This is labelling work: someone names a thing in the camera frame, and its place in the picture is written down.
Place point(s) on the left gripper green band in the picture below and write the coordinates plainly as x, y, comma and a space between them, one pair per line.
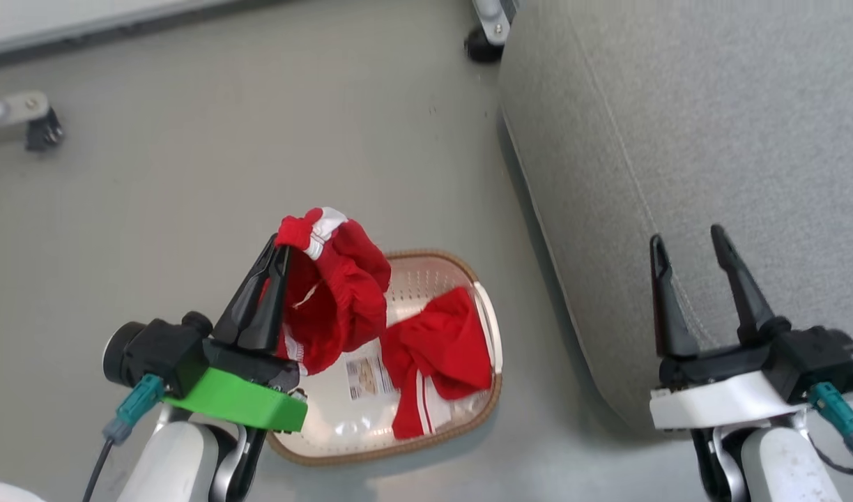
245, 401

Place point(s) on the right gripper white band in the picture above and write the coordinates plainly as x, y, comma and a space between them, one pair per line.
719, 404

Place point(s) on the red and white clothing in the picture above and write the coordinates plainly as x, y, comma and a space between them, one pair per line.
343, 293

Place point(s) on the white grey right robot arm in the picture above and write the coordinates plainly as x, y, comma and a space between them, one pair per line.
782, 467

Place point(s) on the cream laundry basket brown rim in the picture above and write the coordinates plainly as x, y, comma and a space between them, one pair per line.
426, 279

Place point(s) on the printed label sticker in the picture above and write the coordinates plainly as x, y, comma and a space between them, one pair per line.
369, 376

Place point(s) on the grey fabric sofa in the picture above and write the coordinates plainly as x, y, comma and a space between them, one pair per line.
712, 125

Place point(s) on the black caster wheel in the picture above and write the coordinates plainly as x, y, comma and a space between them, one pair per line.
44, 134
482, 47

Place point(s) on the grey metal partition leg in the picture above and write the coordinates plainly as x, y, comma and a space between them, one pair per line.
495, 17
8, 111

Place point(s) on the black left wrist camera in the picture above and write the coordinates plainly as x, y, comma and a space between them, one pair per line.
158, 352

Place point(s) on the teal left camera connector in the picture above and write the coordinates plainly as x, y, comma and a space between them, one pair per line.
135, 408

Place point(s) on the teal camera connector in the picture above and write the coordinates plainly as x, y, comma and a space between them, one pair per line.
838, 415
135, 408

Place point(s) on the teal right camera connector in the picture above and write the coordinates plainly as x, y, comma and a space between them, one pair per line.
838, 415

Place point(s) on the grey partition base rail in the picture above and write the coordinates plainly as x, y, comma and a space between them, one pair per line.
85, 36

